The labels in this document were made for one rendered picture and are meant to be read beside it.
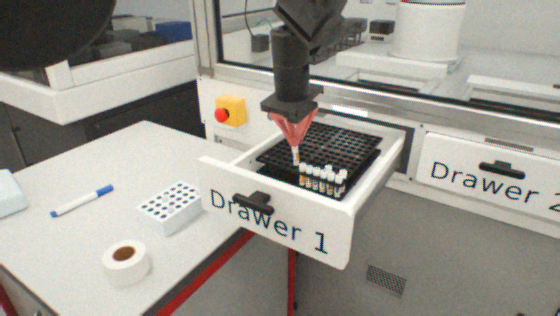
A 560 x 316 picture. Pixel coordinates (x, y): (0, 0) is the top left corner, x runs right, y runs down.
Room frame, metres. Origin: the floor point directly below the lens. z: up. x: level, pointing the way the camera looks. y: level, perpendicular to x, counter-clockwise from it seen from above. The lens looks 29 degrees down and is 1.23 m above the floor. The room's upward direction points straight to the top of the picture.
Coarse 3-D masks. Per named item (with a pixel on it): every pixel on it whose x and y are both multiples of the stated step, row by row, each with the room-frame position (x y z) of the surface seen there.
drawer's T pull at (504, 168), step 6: (480, 162) 0.56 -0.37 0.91; (486, 162) 0.56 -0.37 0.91; (498, 162) 0.56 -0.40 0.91; (504, 162) 0.56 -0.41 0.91; (480, 168) 0.56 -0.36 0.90; (486, 168) 0.55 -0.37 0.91; (492, 168) 0.55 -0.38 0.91; (498, 168) 0.54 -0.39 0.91; (504, 168) 0.54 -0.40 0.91; (510, 168) 0.54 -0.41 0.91; (498, 174) 0.54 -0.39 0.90; (504, 174) 0.53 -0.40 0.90; (510, 174) 0.53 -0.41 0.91; (516, 174) 0.52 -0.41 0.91; (522, 174) 0.52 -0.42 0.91
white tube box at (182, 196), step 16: (160, 192) 0.63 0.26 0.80; (176, 192) 0.64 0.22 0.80; (192, 192) 0.63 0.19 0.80; (144, 208) 0.58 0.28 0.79; (160, 208) 0.58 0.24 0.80; (176, 208) 0.58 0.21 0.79; (192, 208) 0.60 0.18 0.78; (144, 224) 0.56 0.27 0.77; (160, 224) 0.54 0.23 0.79; (176, 224) 0.56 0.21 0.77
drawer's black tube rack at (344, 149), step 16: (320, 128) 0.74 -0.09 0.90; (336, 128) 0.74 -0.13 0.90; (288, 144) 0.66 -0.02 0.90; (304, 144) 0.66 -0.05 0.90; (320, 144) 0.66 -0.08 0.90; (336, 144) 0.66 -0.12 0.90; (352, 144) 0.66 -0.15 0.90; (368, 144) 0.66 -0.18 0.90; (288, 160) 0.59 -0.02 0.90; (304, 160) 0.60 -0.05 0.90; (320, 160) 0.59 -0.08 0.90; (336, 160) 0.59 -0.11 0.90; (352, 160) 0.59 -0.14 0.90; (368, 160) 0.65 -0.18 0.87; (272, 176) 0.58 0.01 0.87; (288, 176) 0.58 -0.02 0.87; (352, 176) 0.58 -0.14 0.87; (320, 192) 0.52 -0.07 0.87
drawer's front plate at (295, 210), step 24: (216, 168) 0.52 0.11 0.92; (240, 168) 0.51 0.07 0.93; (240, 192) 0.49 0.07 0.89; (264, 192) 0.47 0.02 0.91; (288, 192) 0.44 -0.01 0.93; (264, 216) 0.47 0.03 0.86; (288, 216) 0.44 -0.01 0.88; (312, 216) 0.42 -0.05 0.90; (336, 216) 0.40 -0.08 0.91; (288, 240) 0.44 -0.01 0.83; (312, 240) 0.42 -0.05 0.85; (336, 240) 0.40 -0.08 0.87; (336, 264) 0.40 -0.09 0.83
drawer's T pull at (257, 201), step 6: (258, 192) 0.47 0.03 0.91; (234, 198) 0.45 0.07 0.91; (240, 198) 0.45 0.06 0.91; (246, 198) 0.45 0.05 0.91; (252, 198) 0.45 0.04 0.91; (258, 198) 0.45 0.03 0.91; (264, 198) 0.45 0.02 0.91; (240, 204) 0.45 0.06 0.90; (246, 204) 0.44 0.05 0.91; (252, 204) 0.44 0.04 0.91; (258, 204) 0.43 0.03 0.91; (264, 204) 0.43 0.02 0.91; (258, 210) 0.43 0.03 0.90; (264, 210) 0.42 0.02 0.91; (270, 210) 0.42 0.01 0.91
